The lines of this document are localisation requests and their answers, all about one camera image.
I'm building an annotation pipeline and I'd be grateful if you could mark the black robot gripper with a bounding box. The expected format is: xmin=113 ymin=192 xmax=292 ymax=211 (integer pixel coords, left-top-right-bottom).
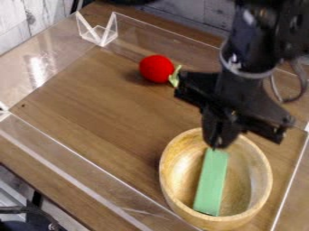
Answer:
xmin=176 ymin=71 xmax=295 ymax=149

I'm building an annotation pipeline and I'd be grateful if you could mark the black table clamp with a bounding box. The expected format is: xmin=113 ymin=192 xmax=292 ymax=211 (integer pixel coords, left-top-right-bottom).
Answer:
xmin=27 ymin=191 xmax=67 ymax=231

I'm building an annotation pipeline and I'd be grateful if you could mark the clear acrylic corner bracket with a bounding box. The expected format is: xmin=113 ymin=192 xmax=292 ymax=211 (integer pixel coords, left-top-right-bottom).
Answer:
xmin=75 ymin=12 xmax=118 ymax=47

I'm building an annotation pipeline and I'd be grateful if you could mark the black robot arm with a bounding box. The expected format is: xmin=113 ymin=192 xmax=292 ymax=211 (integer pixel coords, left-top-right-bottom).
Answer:
xmin=176 ymin=0 xmax=309 ymax=148

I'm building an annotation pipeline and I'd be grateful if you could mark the green rectangular block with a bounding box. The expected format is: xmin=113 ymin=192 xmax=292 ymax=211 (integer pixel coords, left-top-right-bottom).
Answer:
xmin=193 ymin=148 xmax=229 ymax=216

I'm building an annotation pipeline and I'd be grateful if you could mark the brown wooden bowl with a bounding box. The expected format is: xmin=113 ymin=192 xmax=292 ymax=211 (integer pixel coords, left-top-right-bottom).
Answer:
xmin=160 ymin=128 xmax=273 ymax=231

